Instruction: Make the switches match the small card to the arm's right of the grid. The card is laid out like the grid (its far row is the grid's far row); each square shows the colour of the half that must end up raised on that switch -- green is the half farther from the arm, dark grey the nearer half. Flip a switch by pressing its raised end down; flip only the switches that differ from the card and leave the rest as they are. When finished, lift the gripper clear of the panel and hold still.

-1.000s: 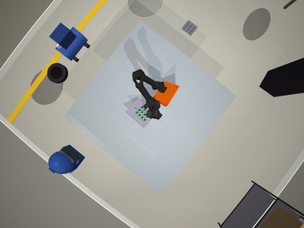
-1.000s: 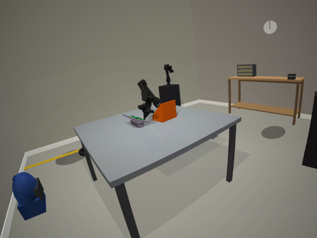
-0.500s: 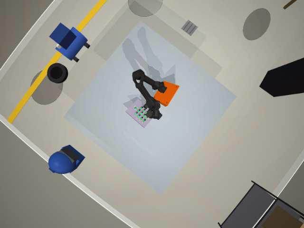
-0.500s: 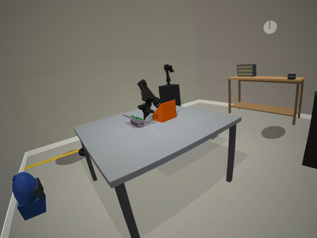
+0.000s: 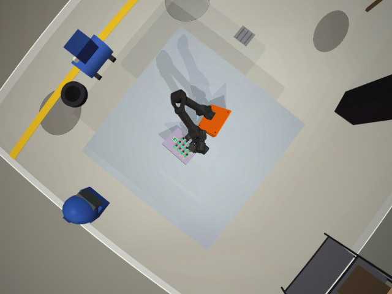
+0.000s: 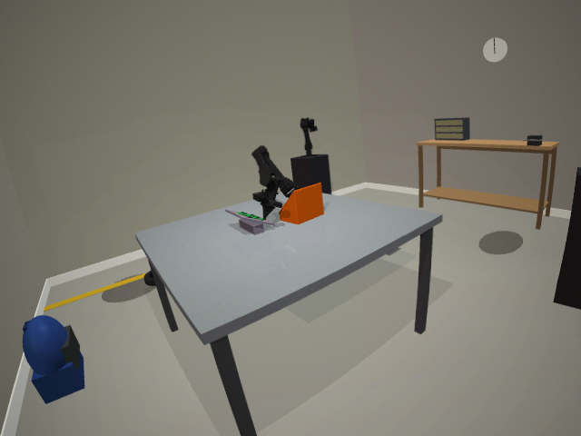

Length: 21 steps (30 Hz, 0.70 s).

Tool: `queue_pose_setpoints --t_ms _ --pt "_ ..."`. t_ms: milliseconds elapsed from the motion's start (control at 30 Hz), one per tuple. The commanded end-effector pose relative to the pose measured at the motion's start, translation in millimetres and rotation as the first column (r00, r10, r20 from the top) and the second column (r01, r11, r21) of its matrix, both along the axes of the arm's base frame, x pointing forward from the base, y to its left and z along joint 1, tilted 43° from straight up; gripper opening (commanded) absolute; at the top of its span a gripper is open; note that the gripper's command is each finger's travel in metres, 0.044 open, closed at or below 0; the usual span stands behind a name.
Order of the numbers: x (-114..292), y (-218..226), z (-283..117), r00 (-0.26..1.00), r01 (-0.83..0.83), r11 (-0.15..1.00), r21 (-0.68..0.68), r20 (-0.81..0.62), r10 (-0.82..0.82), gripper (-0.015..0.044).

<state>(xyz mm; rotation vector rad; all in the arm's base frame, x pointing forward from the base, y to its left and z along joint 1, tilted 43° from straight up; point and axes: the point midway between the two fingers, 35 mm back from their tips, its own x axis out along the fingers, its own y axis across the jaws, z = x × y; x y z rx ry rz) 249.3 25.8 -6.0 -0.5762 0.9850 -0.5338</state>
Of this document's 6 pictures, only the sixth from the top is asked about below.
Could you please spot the lilac switch panel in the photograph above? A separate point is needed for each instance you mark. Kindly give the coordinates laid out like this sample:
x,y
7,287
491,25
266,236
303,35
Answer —
x,y
250,222

